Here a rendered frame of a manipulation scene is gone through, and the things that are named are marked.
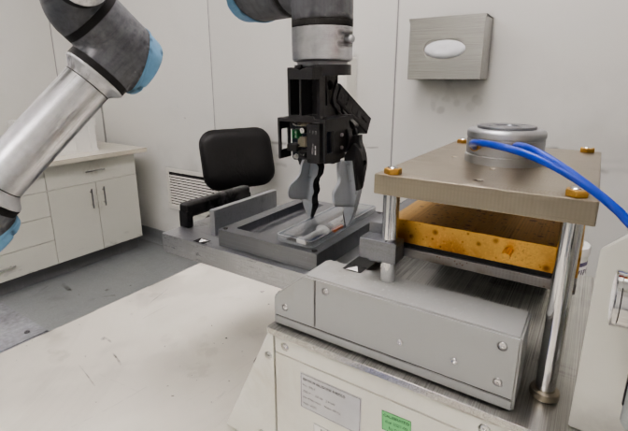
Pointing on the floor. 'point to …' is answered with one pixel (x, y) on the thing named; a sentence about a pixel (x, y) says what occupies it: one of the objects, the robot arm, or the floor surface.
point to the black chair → (235, 158)
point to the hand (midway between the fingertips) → (331, 212)
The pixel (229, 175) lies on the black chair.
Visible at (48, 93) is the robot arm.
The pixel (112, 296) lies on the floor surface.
